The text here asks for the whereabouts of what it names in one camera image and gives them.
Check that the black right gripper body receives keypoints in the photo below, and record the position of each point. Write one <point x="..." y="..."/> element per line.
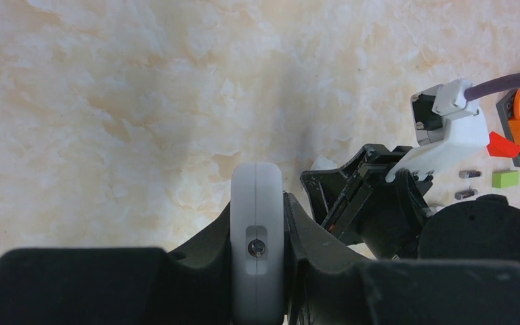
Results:
<point x="388" y="217"/>

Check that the light green block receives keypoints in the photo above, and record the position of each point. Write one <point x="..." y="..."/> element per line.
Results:
<point x="505" y="179"/>

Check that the black battery near gripper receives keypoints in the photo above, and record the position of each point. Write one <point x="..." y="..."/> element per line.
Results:
<point x="464" y="194"/>

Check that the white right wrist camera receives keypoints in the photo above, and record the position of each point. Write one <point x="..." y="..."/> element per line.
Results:
<point x="449" y="129"/>

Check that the white remote control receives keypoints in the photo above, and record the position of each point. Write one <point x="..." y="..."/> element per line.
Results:
<point x="257" y="244"/>

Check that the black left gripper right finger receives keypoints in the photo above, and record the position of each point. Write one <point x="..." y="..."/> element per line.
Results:
<point x="332" y="284"/>

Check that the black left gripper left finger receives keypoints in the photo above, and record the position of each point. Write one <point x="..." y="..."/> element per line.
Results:
<point x="143" y="285"/>

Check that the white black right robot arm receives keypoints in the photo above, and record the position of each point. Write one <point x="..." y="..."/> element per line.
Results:
<point x="485" y="228"/>

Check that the grey base plate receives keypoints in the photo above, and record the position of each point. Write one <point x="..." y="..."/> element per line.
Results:
<point x="504" y="107"/>

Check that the red wedge block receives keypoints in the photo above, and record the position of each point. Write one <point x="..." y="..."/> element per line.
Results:
<point x="500" y="146"/>

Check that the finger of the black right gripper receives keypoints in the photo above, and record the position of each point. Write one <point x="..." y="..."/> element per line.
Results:
<point x="329" y="194"/>

